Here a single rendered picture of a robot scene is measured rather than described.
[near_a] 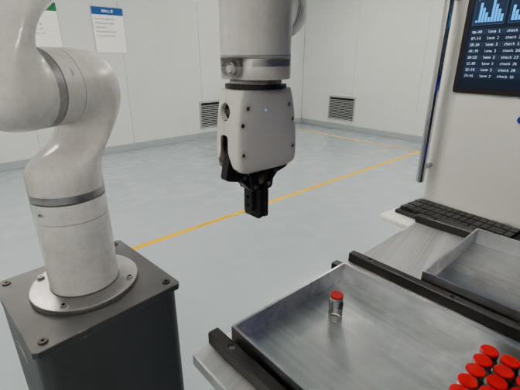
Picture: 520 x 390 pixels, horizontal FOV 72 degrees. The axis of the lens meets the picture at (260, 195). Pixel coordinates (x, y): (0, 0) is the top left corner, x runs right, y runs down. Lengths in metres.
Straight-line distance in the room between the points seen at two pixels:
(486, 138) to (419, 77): 5.14
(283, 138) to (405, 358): 0.34
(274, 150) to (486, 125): 0.89
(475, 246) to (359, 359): 0.46
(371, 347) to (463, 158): 0.84
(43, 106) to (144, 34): 5.13
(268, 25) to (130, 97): 5.21
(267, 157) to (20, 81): 0.34
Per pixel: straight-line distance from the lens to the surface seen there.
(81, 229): 0.67
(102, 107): 0.67
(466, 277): 0.79
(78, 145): 0.67
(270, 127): 0.44
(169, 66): 5.85
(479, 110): 1.26
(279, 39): 0.43
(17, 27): 0.60
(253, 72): 0.42
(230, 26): 0.43
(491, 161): 1.26
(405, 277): 0.71
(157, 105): 5.77
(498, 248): 0.93
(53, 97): 0.61
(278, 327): 0.59
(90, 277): 0.72
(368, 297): 0.67
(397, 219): 1.18
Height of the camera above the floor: 1.27
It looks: 21 degrees down
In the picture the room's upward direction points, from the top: straight up
